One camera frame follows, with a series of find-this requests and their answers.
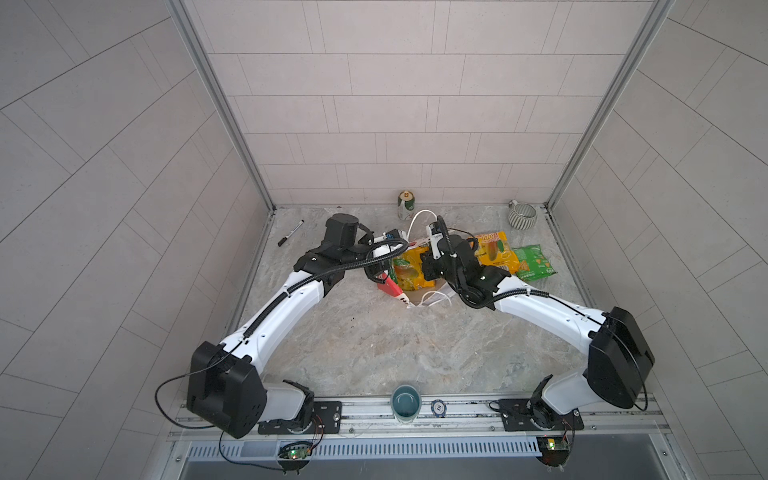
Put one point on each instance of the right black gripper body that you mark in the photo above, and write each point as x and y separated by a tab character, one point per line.
435	268

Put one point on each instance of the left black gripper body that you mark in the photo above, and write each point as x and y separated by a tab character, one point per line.
380	264

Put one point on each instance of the red white paper gift bag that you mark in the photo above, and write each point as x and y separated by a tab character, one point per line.
421	298

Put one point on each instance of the yellow snack packet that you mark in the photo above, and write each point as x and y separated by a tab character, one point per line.
408	272
494	250

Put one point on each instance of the green snack packet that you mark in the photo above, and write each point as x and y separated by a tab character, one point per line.
533	264

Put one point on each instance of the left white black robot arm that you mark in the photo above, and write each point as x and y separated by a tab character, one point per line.
225	388

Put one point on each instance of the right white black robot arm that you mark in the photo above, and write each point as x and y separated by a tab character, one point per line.
619	358

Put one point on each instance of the green white drink can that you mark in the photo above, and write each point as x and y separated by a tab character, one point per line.
405	205

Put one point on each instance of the striped ceramic mug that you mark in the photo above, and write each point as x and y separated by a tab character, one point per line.
521	216

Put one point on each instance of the black marker pen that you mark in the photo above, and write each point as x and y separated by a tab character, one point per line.
285	238

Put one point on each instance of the blue white poker chip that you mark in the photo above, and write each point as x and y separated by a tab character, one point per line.
438	408

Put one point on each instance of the right circuit board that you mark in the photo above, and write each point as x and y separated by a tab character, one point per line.
555	451

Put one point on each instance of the circuit board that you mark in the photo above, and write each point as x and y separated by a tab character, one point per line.
295	456
555	451

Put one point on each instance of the left circuit board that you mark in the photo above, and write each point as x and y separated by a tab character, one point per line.
295	456

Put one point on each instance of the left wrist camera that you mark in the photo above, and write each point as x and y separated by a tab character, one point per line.
390	241

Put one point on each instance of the aluminium rail frame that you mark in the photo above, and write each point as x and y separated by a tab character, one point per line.
468	443

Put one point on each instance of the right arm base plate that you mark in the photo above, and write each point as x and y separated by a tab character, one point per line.
518	415

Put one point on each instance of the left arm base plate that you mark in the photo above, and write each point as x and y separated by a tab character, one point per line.
325	416

